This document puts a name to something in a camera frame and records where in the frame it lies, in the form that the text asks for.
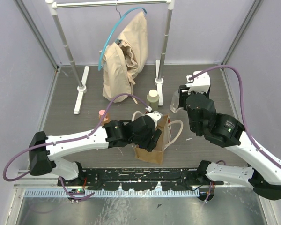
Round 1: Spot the white metal clothes rack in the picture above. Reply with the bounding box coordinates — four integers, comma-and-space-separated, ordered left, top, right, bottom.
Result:
45, 0, 175, 115

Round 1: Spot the small green led board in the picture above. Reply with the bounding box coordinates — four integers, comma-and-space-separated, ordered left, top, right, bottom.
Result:
69, 188, 85, 196

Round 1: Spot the blue clothes hanger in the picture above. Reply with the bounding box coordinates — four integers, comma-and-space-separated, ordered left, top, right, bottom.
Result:
98, 7, 147, 71

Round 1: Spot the white slotted cable duct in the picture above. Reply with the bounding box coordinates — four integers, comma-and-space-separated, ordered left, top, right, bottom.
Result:
24, 188, 199, 198

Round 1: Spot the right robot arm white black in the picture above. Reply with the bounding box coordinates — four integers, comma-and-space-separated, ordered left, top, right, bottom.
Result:
178, 85, 281, 200

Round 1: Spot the pink cap amber bottle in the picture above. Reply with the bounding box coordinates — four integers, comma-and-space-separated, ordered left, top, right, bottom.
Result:
98, 109, 110, 126

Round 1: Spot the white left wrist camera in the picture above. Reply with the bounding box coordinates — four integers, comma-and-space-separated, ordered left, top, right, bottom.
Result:
145, 110, 163, 128

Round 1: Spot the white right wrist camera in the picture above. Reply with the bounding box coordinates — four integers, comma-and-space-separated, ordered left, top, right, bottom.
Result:
186, 71, 210, 95

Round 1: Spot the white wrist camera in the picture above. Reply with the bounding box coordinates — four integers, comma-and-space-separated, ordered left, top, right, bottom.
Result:
186, 71, 210, 95
145, 110, 163, 128

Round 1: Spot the cream lid green jar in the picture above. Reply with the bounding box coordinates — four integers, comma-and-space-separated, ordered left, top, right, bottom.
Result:
147, 89, 159, 111

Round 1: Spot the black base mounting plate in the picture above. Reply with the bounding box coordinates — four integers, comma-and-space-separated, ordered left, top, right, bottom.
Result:
63, 167, 210, 191

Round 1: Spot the beige cloth garment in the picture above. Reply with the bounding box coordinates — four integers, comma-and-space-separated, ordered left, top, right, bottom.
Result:
99, 12, 148, 100

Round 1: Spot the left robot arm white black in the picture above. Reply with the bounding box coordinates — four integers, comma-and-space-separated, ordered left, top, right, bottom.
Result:
29, 111, 162, 186

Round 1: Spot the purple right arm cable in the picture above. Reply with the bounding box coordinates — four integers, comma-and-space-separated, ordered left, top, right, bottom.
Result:
189, 65, 281, 202

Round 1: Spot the dark cap clear bottle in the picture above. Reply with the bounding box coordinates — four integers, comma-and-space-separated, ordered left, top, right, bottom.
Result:
170, 90, 185, 113

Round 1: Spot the canvas tote bag with handles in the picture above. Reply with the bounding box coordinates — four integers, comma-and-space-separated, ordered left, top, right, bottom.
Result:
134, 115, 184, 165

